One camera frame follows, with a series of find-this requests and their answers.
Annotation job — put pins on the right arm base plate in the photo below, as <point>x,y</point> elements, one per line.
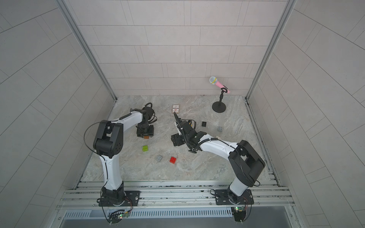
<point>227,197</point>

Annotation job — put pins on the green lego brick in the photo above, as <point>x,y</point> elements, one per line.
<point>145,148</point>

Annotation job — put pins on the left circuit board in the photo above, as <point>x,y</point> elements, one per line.
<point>117,216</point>

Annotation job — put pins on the black microphone stand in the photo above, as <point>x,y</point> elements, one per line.
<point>219,106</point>

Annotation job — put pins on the aluminium rail frame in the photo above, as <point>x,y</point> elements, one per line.
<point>172,199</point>

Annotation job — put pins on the red lego brick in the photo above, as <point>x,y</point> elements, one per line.
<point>172,160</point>

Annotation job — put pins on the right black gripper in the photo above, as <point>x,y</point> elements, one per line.
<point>177,137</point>

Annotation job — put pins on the pink toy microphone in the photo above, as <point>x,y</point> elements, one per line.
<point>214,81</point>

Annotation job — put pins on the red white card box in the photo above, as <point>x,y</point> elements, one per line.
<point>176,108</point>

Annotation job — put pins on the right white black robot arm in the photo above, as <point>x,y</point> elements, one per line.
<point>246,163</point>

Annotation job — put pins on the circuit board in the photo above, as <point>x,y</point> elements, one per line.
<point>240,214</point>
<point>117,216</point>

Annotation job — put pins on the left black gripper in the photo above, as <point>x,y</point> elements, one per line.
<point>150,133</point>

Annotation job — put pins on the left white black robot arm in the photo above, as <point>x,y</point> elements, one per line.
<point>108,143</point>

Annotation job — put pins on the right circuit board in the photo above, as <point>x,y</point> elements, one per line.
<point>240,214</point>

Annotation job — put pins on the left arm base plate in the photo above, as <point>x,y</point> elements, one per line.
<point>128,198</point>

